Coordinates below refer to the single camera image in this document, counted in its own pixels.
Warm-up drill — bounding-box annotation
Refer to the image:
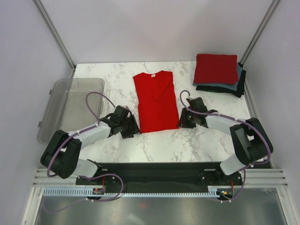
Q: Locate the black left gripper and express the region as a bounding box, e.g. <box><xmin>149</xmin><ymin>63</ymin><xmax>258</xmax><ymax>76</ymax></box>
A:
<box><xmin>120</xmin><ymin>115</ymin><xmax>142</xmax><ymax>139</ymax></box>

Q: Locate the bright red t-shirt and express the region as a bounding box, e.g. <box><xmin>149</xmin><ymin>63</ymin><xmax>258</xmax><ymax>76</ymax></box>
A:
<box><xmin>133</xmin><ymin>71</ymin><xmax>179</xmax><ymax>133</ymax></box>

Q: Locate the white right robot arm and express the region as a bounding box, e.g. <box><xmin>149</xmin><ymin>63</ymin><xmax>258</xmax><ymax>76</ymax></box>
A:
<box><xmin>178</xmin><ymin>108</ymin><xmax>273</xmax><ymax>185</ymax></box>

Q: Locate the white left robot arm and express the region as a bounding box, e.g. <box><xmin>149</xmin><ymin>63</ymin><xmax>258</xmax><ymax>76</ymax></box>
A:
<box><xmin>40</xmin><ymin>113</ymin><xmax>142</xmax><ymax>184</ymax></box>

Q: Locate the clear grey plastic bin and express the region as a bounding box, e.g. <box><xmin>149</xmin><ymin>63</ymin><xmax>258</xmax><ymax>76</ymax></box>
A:
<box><xmin>37</xmin><ymin>78</ymin><xmax>105</xmax><ymax>144</ymax></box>

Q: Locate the folded grey-blue t-shirt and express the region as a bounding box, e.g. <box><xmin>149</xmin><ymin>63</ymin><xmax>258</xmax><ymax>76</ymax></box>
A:
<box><xmin>192</xmin><ymin>64</ymin><xmax>243</xmax><ymax>91</ymax></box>

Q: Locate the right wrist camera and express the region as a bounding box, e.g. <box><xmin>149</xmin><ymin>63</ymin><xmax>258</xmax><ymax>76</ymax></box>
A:
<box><xmin>188</xmin><ymin>97</ymin><xmax>208</xmax><ymax>113</ymax></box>

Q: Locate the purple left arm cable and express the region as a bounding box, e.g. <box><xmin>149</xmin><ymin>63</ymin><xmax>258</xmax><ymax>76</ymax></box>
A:
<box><xmin>46</xmin><ymin>91</ymin><xmax>117</xmax><ymax>178</ymax></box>

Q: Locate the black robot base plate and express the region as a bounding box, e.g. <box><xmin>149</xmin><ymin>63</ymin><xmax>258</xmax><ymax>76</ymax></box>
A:
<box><xmin>76</xmin><ymin>162</ymin><xmax>242</xmax><ymax>193</ymax></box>

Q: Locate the white slotted cable duct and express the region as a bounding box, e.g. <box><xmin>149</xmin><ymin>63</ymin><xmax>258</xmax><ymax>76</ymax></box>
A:
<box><xmin>43</xmin><ymin>187</ymin><xmax>219</xmax><ymax>198</ymax></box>

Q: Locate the right aluminium frame post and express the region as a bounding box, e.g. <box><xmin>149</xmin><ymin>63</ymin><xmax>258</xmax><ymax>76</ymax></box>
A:
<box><xmin>240</xmin><ymin>0</ymin><xmax>281</xmax><ymax>64</ymax></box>

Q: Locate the aluminium frame post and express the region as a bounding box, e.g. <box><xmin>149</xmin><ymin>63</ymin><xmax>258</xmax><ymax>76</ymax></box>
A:
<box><xmin>240</xmin><ymin>0</ymin><xmax>281</xmax><ymax>64</ymax></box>
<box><xmin>32</xmin><ymin>0</ymin><xmax>76</xmax><ymax>72</ymax></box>

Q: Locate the left aluminium frame post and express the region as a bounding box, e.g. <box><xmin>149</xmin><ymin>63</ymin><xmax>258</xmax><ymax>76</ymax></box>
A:
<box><xmin>32</xmin><ymin>0</ymin><xmax>76</xmax><ymax>72</ymax></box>

